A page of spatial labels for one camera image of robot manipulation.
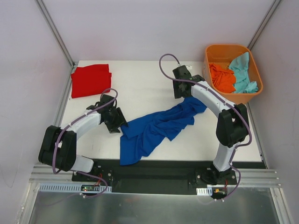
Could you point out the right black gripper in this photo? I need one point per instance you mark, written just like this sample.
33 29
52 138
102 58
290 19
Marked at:
178 88

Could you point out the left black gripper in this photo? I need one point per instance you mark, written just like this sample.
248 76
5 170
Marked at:
116 120

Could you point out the blue t shirt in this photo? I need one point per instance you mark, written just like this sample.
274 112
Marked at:
142 135

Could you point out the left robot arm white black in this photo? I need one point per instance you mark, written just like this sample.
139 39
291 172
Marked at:
59 145

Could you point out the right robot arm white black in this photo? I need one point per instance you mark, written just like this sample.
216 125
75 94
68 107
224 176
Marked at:
232 124

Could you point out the orange t shirt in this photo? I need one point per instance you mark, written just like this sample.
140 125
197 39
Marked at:
222 79

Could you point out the folded red t shirt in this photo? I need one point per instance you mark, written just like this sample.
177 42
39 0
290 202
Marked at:
90 80

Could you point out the teal t shirt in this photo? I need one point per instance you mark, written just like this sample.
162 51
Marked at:
240 66

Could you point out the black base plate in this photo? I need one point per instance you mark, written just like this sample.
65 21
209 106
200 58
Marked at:
149 177

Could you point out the aluminium rail front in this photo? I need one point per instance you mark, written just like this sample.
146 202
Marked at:
264 178

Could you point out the left grey cable duct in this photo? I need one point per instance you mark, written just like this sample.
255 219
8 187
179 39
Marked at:
73 188

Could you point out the grey cable duct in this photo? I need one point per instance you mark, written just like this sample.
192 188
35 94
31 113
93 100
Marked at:
204 191
73 188

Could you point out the right grey cable duct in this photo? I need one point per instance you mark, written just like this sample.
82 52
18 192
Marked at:
204 191

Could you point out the left aluminium frame post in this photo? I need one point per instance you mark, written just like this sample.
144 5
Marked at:
46 15

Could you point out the aluminium frame post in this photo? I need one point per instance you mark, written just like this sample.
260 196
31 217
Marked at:
46 15
266 19

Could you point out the right aluminium frame post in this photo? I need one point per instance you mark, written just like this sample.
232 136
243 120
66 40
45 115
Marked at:
266 19

